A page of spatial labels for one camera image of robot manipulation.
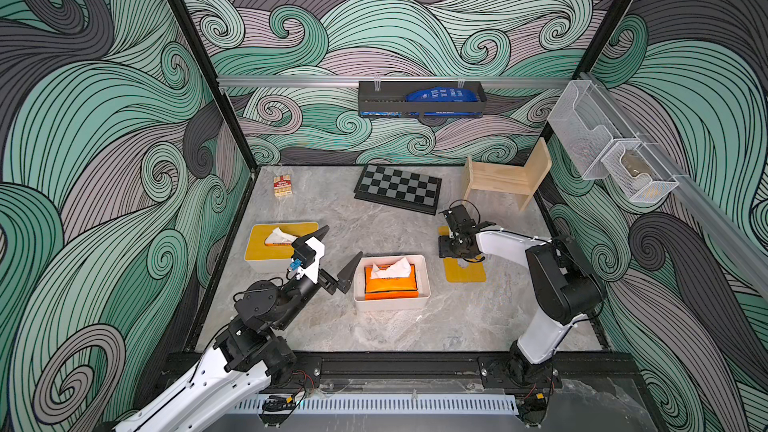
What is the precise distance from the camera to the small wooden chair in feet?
3.15

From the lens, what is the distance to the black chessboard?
1086 mm

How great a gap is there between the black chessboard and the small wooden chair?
14cm
